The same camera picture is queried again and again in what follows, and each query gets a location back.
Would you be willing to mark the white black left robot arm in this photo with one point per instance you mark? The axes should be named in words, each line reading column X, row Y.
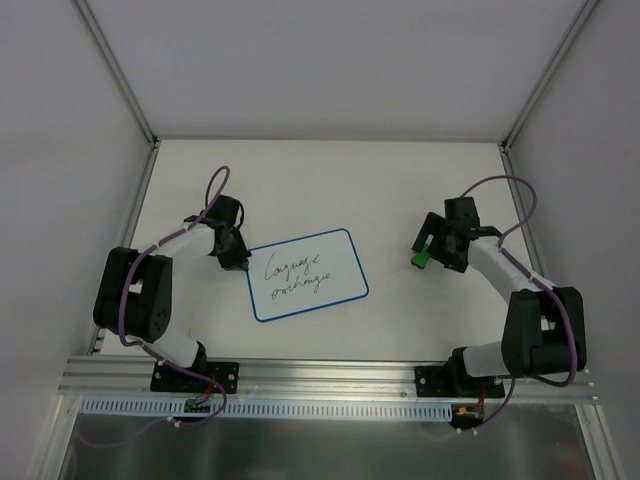
column 135, row 296

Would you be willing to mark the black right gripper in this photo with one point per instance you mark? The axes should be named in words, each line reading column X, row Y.
column 435, row 240

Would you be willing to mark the blue-framed whiteboard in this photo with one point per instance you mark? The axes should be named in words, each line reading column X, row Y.
column 305, row 274

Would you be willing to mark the aluminium mounting rail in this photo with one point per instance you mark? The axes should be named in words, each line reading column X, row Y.
column 299, row 380

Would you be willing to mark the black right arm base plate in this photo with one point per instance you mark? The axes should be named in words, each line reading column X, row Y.
column 441, row 382

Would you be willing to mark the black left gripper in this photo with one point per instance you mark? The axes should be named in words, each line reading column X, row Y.
column 231, row 250

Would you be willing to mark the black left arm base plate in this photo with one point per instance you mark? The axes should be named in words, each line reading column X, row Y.
column 166, row 379

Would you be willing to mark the aluminium frame post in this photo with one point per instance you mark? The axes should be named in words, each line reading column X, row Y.
column 551, row 68
column 105, row 51

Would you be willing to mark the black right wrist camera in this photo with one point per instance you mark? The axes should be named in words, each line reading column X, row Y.
column 461, row 212

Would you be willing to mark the green bone-shaped eraser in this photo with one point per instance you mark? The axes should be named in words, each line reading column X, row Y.
column 421, row 258

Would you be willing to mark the white slotted cable duct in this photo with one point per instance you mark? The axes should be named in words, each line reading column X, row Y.
column 251, row 408

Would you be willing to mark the right aluminium frame post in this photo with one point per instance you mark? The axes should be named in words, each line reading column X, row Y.
column 551, row 68

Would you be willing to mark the left aluminium frame post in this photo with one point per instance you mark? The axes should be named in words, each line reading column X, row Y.
column 105, row 51

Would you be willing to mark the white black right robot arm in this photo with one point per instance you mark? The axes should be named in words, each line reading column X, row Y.
column 543, row 336

